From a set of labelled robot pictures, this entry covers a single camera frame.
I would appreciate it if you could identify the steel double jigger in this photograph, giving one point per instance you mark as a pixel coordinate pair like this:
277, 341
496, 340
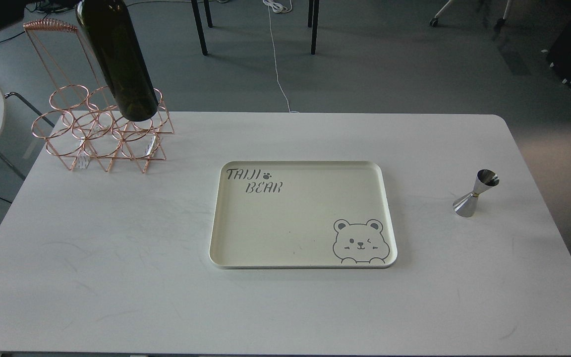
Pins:
466, 205

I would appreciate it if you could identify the dark green wine bottle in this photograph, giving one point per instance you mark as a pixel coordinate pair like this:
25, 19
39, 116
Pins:
110, 32

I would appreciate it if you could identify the cream bear serving tray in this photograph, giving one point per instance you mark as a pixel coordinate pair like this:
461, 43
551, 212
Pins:
302, 214

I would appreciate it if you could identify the copper wire wine rack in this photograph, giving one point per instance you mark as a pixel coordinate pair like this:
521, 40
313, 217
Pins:
84, 124

